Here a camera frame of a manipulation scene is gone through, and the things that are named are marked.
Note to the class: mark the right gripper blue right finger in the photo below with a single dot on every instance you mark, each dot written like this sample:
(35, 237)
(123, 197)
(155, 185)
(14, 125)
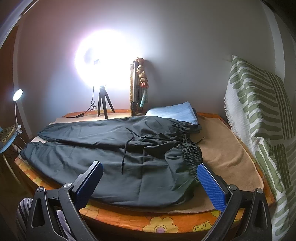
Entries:
(215, 187)

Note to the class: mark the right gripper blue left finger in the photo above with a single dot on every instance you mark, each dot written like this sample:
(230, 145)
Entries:
(77, 194)

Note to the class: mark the dark green pants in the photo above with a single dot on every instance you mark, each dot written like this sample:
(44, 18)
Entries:
(148, 161)

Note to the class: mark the beige blanket mat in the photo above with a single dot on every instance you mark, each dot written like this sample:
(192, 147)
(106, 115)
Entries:
(149, 162)

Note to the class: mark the striped cloth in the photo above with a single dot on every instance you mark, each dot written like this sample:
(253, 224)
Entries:
(23, 214)

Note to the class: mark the blue chair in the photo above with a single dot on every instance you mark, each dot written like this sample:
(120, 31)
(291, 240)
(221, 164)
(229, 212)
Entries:
(8, 135)

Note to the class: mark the folded light blue cloth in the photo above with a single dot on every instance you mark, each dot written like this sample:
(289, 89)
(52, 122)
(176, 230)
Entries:
(181, 112)

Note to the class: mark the black tripod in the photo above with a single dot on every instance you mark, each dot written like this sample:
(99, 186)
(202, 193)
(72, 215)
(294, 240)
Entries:
(103, 98)

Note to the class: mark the green white patterned blanket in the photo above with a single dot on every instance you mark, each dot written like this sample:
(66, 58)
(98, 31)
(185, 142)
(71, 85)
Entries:
(259, 113)

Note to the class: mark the white clip desk lamp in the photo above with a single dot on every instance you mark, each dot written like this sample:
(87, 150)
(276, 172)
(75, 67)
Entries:
(16, 96)

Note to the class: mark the bright ring light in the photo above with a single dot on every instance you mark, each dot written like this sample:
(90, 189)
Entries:
(104, 56)

